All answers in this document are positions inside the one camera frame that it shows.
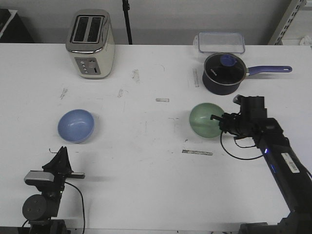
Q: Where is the white crumpled cloth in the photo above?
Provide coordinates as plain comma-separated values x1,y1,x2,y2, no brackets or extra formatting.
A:
299,35,312,46

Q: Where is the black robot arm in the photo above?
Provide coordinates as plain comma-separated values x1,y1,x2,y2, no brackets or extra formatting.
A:
210,95,312,234
22,146,85,234

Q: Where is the dark blue saucepan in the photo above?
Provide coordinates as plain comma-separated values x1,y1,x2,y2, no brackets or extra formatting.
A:
202,53,293,96

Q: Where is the cream and chrome toaster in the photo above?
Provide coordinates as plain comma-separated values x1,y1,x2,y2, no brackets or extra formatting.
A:
65,9,115,79

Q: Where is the grey slotted shelf upright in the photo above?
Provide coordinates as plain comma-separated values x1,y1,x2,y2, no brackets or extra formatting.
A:
268,0,307,45

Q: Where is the blue bowl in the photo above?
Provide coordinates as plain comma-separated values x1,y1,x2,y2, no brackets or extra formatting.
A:
57,109,95,143

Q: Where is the clear plastic food container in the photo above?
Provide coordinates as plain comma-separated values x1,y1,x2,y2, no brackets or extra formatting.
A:
193,31,245,54

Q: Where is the green bowl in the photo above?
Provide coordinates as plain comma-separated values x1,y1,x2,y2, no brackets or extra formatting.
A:
189,103,224,138

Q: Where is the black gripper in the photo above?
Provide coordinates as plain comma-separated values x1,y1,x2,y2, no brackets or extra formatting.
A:
42,146,85,189
210,96,268,138

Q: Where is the black box at left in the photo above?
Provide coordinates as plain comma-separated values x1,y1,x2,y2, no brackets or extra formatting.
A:
0,8,34,43

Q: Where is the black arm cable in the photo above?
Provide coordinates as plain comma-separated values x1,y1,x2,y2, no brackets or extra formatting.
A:
220,131,265,161
64,181,86,234

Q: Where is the black tripod pole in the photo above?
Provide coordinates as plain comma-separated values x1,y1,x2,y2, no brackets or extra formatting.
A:
122,0,133,45

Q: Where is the glass pot lid blue knob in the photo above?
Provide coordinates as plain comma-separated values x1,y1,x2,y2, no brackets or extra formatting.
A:
203,53,247,85

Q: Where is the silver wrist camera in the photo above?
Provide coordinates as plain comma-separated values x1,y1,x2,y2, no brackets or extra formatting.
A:
233,95,243,105
24,171,55,186

